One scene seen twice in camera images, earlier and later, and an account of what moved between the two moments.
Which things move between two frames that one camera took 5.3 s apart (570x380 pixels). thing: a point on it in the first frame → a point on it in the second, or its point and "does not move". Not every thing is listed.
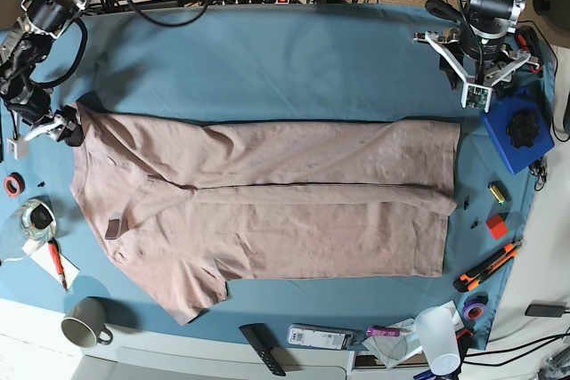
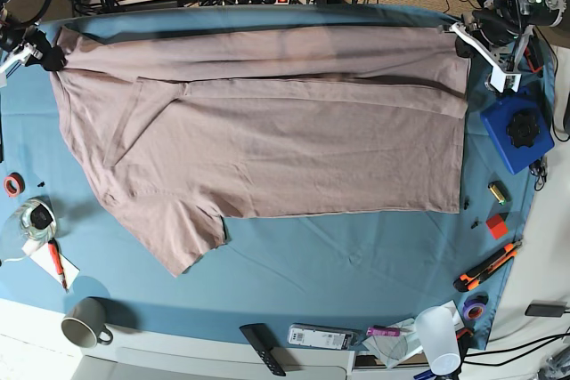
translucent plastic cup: (437, 335) does not move
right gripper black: (482, 36) does not move
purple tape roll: (474, 307) does not move
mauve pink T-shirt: (188, 206) → (178, 126)
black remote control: (260, 339) does not move
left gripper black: (36, 107) → (12, 35)
